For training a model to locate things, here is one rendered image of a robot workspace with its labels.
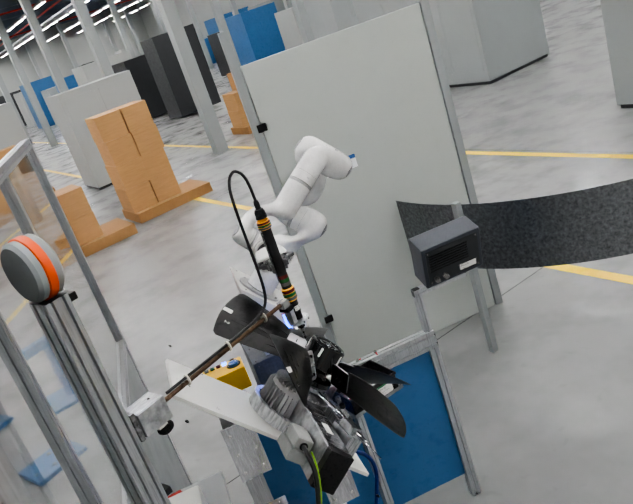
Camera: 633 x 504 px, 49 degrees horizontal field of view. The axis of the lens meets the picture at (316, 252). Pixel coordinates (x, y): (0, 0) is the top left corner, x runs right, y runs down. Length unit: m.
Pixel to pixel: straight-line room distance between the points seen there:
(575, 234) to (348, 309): 1.44
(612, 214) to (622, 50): 4.76
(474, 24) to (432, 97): 7.51
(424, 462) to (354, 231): 1.60
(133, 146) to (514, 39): 6.36
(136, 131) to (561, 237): 7.53
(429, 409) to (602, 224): 1.38
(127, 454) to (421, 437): 1.57
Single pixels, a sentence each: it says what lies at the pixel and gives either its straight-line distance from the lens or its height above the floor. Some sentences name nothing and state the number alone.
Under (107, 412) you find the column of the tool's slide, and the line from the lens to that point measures 1.82.
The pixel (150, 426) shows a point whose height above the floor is 1.38.
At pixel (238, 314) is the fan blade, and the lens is 2.25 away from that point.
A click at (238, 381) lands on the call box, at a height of 1.02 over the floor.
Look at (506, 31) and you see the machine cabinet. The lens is 12.17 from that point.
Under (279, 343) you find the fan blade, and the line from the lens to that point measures 1.96.
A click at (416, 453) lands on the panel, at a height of 0.33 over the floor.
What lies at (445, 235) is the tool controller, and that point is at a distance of 2.76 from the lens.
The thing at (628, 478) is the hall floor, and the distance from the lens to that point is 3.36.
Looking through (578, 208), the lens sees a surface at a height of 0.85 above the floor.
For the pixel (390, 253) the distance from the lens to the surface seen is 4.33.
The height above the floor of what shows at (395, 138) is 1.31.
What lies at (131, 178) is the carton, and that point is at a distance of 10.34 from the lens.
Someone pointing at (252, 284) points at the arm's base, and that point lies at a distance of 2.95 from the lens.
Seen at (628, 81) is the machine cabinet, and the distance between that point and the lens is 8.46.
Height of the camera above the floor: 2.26
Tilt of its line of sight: 20 degrees down
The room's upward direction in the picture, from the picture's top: 19 degrees counter-clockwise
